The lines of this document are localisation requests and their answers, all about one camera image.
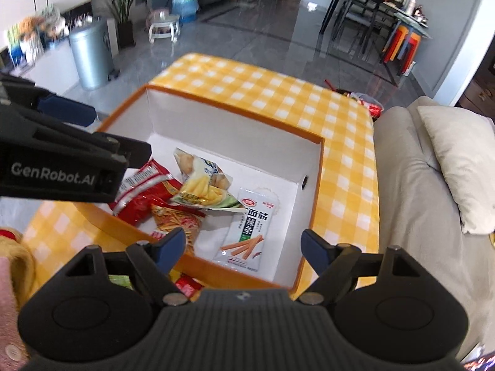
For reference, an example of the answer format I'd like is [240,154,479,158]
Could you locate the red snack packet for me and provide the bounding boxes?
[108,159,183,226]

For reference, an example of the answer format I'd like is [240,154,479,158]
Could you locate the green pastry snack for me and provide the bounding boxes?
[109,275,133,291]

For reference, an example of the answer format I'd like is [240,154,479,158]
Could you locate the Mimi shrimp sticks bag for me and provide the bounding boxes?
[151,204,205,255]

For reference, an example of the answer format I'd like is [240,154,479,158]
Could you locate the red sausage stick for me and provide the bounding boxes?
[174,274,204,301]

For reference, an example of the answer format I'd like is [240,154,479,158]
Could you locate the potato chips bag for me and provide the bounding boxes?
[171,148,246,213]

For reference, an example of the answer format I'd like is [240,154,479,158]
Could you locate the white spicy strips packet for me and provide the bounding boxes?
[212,188,279,273]

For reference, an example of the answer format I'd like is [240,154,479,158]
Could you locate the yellow checkered tablecloth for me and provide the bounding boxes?
[24,54,379,289]

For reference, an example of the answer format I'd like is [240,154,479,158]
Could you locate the clutter of toys on console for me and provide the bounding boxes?
[7,4,69,67]

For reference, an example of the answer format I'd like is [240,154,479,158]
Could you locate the silver pedal trash can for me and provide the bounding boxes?
[69,20,119,91]

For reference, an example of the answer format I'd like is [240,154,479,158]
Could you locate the beige sofa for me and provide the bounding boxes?
[373,96,494,358]

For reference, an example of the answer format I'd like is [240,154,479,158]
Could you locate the orange cardboard box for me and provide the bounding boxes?
[75,84,326,292]

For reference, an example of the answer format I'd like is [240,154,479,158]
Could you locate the potted grass plant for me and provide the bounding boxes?
[80,0,154,49]

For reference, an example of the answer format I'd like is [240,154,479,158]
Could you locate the small white stool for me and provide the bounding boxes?
[148,15,180,45]

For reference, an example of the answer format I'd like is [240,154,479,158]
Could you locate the snack bag on floor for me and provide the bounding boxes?
[324,79,384,121]

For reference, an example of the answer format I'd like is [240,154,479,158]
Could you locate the blue water jug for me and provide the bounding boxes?
[172,0,199,23]

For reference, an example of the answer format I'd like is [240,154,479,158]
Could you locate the pink blanket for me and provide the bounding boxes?
[0,257,28,370]

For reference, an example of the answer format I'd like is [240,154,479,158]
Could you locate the white cushion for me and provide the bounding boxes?
[418,105,494,235]

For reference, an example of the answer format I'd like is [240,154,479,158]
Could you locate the orange stacked stools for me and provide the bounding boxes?
[382,24,422,76]

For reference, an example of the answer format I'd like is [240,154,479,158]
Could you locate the black dining table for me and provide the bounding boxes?
[319,0,430,65]

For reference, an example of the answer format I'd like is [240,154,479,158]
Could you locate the black dining chair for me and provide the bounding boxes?
[331,0,386,54]

